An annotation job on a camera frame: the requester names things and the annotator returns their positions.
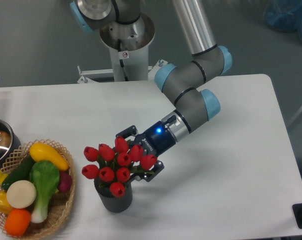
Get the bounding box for woven wicker basket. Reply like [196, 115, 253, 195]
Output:
[0, 139, 76, 240]

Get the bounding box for cream round bun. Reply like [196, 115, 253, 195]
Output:
[6, 180, 37, 209]

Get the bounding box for red tulip bouquet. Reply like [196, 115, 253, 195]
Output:
[81, 136, 158, 198]

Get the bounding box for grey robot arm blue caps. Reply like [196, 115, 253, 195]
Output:
[70, 0, 233, 156]

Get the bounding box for dark grey ribbed vase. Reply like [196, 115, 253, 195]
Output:
[93, 178, 133, 213]

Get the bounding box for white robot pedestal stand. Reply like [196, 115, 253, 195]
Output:
[77, 45, 168, 84]

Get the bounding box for dark green cucumber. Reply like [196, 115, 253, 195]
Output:
[1, 155, 36, 191]

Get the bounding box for orange fruit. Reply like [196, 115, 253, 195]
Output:
[4, 208, 31, 237]

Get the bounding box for green bok choy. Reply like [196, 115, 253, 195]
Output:
[29, 160, 60, 224]

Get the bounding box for yellow banana tip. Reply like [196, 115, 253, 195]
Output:
[0, 169, 8, 186]

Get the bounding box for yellow squash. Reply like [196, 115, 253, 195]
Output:
[29, 142, 70, 171]

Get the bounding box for yellow bell pepper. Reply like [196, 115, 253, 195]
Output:
[0, 190, 14, 215]

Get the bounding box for blue plastic bag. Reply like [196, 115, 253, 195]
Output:
[263, 0, 302, 42]

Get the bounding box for red radish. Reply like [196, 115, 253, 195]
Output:
[57, 171, 73, 193]

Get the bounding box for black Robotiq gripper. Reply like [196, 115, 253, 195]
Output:
[115, 121, 176, 182]

